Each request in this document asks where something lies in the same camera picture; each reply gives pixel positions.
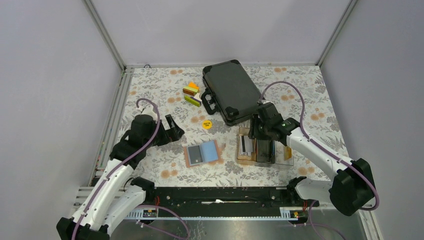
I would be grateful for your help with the silver striped credit card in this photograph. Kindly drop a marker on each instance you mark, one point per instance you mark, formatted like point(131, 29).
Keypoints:
point(246, 147)

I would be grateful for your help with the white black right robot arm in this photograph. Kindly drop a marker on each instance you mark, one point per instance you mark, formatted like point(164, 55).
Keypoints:
point(351, 184)

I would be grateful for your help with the dark grey hard case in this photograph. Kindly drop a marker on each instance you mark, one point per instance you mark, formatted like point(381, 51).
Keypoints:
point(230, 91)

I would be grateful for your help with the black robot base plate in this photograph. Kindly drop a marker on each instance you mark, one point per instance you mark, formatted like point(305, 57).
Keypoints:
point(225, 202)

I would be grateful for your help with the yellow card in organizer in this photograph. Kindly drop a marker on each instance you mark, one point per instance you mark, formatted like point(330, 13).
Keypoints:
point(287, 153)

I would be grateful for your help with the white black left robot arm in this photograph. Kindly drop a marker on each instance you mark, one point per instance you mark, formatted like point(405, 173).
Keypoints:
point(102, 212)

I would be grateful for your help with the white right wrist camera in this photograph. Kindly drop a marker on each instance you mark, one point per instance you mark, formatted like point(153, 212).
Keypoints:
point(264, 102)

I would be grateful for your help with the aluminium frame rail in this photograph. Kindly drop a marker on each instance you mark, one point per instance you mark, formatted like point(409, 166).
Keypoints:
point(111, 129)

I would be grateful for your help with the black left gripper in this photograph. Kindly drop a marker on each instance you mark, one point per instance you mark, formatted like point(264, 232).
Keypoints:
point(173, 134)

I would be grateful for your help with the floral patterned table mat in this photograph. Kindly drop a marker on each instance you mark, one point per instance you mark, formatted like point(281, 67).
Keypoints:
point(286, 86)

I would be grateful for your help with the clear acrylic card organizer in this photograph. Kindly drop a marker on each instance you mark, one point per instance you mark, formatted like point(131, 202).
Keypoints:
point(266, 153)

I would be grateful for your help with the pink leather card holder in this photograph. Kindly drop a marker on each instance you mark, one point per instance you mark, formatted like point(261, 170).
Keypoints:
point(209, 150)

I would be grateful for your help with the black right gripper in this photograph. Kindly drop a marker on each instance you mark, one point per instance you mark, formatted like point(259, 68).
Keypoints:
point(253, 132)

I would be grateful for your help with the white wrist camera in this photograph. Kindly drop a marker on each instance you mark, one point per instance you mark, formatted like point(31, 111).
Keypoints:
point(264, 102)
point(149, 111)

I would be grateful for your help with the dark grey credit card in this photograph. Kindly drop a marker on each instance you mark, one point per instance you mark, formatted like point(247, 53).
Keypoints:
point(194, 155)

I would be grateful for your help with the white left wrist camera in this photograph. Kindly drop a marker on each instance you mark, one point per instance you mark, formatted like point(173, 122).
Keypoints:
point(149, 111)

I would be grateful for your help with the yellow round token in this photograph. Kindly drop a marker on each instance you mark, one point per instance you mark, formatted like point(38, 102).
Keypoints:
point(207, 124)

